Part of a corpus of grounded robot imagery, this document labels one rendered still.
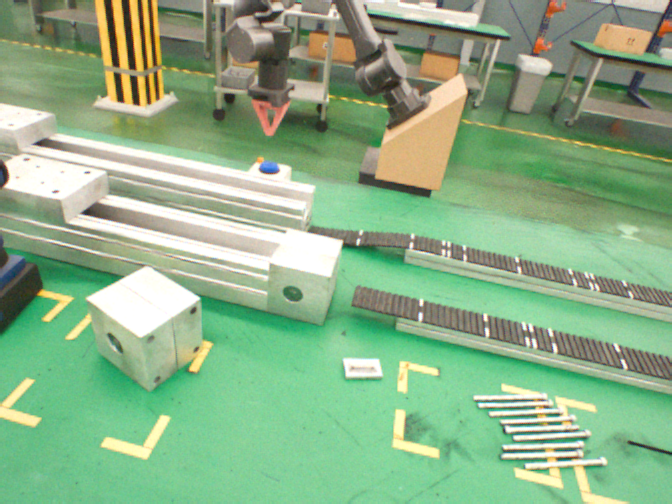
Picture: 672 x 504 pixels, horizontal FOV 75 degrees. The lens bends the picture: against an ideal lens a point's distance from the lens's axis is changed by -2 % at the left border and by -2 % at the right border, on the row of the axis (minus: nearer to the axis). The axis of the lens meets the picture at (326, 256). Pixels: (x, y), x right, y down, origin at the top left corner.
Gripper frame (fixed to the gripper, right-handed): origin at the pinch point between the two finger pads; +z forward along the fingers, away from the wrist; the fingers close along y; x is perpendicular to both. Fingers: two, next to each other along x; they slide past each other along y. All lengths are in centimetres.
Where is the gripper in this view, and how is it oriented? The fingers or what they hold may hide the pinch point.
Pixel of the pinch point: (269, 131)
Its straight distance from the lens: 96.0
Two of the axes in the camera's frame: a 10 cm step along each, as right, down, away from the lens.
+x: 9.7, 2.3, -1.2
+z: -1.3, 8.2, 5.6
